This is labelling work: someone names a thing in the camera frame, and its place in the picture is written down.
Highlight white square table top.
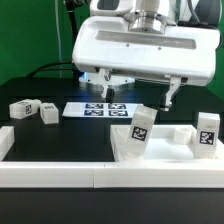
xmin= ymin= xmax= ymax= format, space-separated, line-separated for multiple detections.
xmin=110 ymin=125 xmax=224 ymax=161

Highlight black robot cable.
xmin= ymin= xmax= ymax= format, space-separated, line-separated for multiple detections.
xmin=25 ymin=0 xmax=86 ymax=79

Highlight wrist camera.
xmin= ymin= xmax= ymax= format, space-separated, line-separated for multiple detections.
xmin=90 ymin=0 xmax=136 ymax=17

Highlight white U-shaped obstacle fence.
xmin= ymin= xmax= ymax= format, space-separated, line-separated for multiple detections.
xmin=0 ymin=126 xmax=224 ymax=188

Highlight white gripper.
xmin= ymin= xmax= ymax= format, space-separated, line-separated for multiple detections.
xmin=72 ymin=16 xmax=220 ymax=111

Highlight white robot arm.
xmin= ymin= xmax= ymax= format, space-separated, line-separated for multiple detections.
xmin=72 ymin=0 xmax=222 ymax=111

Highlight white sheet with markers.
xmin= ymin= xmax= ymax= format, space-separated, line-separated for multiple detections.
xmin=63 ymin=102 xmax=137 ymax=118

